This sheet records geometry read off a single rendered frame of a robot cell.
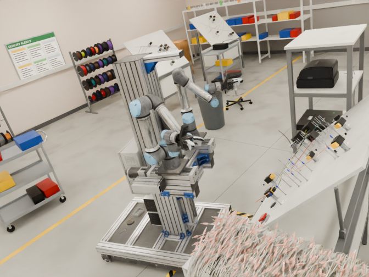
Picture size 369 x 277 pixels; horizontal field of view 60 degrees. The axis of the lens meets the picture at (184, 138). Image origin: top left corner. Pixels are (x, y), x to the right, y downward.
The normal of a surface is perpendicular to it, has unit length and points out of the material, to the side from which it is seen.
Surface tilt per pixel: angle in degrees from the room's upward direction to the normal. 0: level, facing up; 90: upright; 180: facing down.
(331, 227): 0
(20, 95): 90
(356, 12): 90
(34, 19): 90
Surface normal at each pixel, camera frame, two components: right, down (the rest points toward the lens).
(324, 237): -0.21, -0.88
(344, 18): -0.65, 0.45
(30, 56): 0.73, 0.15
